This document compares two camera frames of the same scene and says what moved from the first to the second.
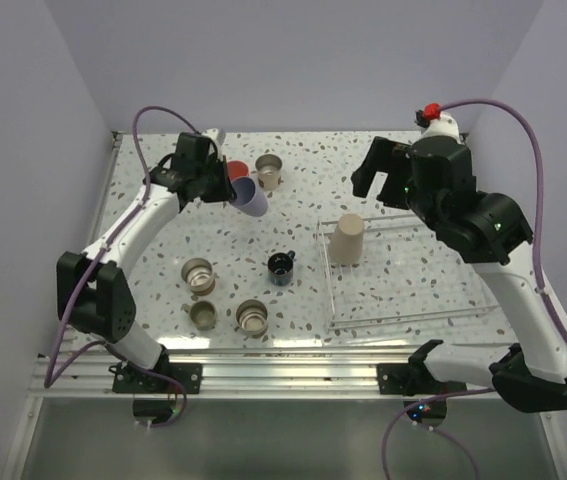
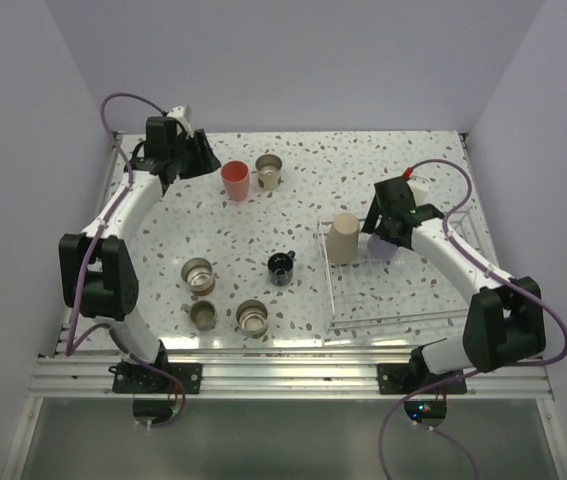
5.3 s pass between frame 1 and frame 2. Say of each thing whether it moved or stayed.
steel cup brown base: stayed
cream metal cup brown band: stayed
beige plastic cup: stayed
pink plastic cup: stayed
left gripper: moved
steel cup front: stayed
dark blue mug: stayed
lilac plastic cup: moved
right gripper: moved
